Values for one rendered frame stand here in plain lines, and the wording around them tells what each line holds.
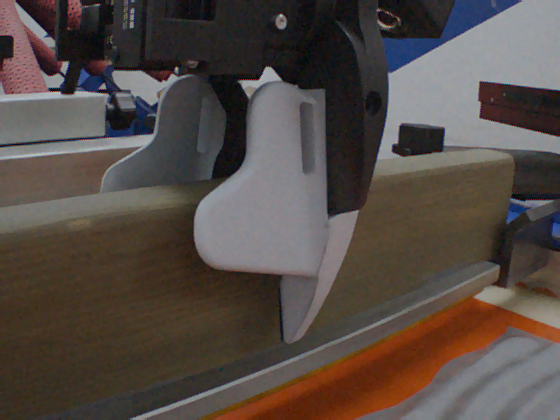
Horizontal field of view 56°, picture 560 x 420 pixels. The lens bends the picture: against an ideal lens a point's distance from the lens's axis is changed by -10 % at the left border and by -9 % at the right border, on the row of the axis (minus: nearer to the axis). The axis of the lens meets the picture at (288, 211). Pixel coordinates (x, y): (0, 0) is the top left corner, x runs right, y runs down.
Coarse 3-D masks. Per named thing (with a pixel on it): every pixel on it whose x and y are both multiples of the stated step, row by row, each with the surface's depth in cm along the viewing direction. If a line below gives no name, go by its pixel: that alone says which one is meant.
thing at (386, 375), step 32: (448, 320) 35; (480, 320) 35; (512, 320) 35; (384, 352) 31; (416, 352) 31; (448, 352) 31; (320, 384) 27; (352, 384) 27; (384, 384) 28; (416, 384) 28; (288, 416) 25; (320, 416) 25; (352, 416) 25
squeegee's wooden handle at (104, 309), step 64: (128, 192) 19; (192, 192) 20; (384, 192) 26; (448, 192) 30; (0, 256) 14; (64, 256) 16; (128, 256) 17; (192, 256) 19; (384, 256) 27; (448, 256) 31; (0, 320) 15; (64, 320) 16; (128, 320) 18; (192, 320) 20; (256, 320) 22; (320, 320) 24; (0, 384) 15; (64, 384) 17; (128, 384) 18
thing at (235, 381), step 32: (448, 288) 30; (480, 288) 32; (352, 320) 26; (384, 320) 26; (416, 320) 28; (256, 352) 22; (288, 352) 22; (320, 352) 23; (192, 384) 19; (224, 384) 20; (256, 384) 21; (96, 416) 17; (128, 416) 17; (160, 416) 18; (192, 416) 19
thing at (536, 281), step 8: (552, 248) 39; (552, 256) 39; (552, 264) 39; (536, 272) 40; (544, 272) 40; (552, 272) 39; (520, 280) 41; (528, 280) 41; (536, 280) 40; (544, 280) 40; (552, 280) 39; (528, 288) 41; (536, 288) 40; (544, 288) 40; (552, 288) 39; (552, 296) 39
